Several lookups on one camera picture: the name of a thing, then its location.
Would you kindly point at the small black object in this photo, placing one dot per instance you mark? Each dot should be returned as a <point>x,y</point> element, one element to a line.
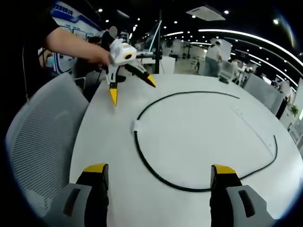
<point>223,80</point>

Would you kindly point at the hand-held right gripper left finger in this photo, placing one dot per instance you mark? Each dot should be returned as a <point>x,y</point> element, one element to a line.
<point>94,201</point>

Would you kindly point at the green potted plant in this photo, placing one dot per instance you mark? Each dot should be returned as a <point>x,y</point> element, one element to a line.
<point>294,110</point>

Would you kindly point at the person's body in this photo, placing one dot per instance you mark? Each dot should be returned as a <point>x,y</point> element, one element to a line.
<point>33,26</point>

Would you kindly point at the white table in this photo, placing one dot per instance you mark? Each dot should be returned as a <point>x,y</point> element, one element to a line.
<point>189,137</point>

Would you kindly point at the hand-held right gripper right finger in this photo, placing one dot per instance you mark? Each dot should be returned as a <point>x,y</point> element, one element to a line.
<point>225,203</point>

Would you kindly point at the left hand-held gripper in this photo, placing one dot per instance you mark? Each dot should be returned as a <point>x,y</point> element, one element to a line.
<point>120,53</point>

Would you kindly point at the person's left forearm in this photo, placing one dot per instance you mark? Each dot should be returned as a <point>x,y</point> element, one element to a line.
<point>75,47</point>

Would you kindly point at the black stand pole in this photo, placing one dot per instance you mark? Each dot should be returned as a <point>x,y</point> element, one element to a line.
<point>157,47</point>

